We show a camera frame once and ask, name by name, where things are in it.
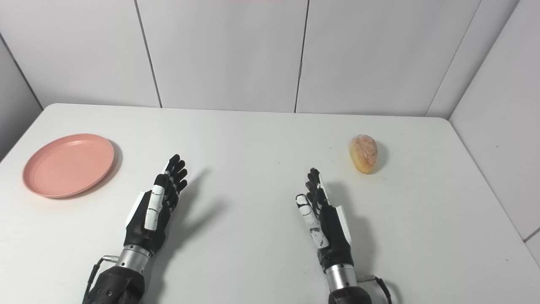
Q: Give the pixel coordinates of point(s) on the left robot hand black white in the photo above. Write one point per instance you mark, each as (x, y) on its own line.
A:
(145, 228)

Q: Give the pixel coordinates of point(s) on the pink round plate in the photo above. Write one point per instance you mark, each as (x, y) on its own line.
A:
(68, 165)

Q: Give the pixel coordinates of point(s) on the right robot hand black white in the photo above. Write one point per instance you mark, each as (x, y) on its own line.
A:
(333, 232)

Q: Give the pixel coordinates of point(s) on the golden bread roll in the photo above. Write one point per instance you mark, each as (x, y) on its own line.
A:
(363, 153)

